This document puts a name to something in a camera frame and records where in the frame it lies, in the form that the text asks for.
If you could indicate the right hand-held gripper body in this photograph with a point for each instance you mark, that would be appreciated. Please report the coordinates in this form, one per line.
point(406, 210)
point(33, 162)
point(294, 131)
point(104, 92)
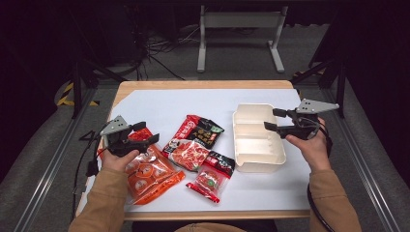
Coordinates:
point(314, 106)

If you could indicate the white divided plastic container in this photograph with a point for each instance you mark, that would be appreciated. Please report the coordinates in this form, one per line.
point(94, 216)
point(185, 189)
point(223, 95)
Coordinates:
point(257, 145)

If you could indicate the black metal stand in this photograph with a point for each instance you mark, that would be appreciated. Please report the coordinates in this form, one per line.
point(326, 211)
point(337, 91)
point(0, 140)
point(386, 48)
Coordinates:
point(340, 90)
point(76, 90)

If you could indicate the aluminium floor rail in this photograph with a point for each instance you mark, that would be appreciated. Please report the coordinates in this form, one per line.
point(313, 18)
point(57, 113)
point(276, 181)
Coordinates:
point(367, 180)
point(48, 174)

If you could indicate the white table mat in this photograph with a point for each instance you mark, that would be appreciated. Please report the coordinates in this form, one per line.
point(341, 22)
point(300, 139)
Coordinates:
point(199, 103)

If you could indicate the red and black food packet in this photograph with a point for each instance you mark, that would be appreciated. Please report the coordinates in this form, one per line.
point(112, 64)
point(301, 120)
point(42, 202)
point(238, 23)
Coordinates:
point(193, 141)

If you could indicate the small red and black packet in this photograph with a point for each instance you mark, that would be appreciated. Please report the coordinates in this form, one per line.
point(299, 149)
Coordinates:
point(211, 180)

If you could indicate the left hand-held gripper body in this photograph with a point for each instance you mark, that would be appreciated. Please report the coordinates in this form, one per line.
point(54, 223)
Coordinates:
point(114, 127)

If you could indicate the person's right hand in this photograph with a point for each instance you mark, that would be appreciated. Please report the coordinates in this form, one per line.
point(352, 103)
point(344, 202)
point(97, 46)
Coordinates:
point(314, 153)

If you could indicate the white metal stand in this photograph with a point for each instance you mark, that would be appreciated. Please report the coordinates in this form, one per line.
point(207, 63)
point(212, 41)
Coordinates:
point(241, 20)

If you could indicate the person's left hand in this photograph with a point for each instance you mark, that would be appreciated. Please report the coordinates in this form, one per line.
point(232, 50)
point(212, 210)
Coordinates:
point(117, 163)

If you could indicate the yellow and black hazard tape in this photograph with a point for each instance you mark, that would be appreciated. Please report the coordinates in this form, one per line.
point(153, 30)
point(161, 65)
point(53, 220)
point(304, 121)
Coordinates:
point(66, 93)

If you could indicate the large orange clear food packet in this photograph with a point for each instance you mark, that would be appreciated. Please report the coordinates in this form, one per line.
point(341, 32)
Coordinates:
point(151, 177)

